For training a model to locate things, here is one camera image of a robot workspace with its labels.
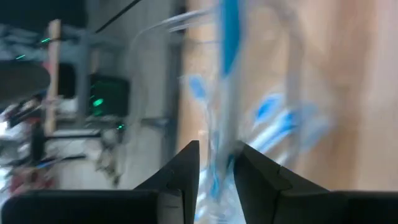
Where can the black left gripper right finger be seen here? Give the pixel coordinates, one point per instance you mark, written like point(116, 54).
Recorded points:
point(295, 202)

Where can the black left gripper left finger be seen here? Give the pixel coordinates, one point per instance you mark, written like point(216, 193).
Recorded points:
point(140, 205)

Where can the clear plastic bin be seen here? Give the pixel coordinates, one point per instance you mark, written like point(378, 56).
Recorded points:
point(292, 62)

